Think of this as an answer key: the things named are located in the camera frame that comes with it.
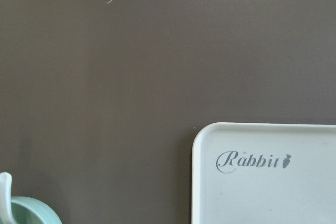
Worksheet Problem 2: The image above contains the mint green bowl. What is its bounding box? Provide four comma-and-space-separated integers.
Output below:
11, 196, 62, 224

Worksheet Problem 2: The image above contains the cream rabbit tray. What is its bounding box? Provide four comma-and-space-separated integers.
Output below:
191, 123, 335, 223

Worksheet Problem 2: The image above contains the white ceramic spoon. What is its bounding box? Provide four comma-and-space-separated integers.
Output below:
1, 172, 16, 224

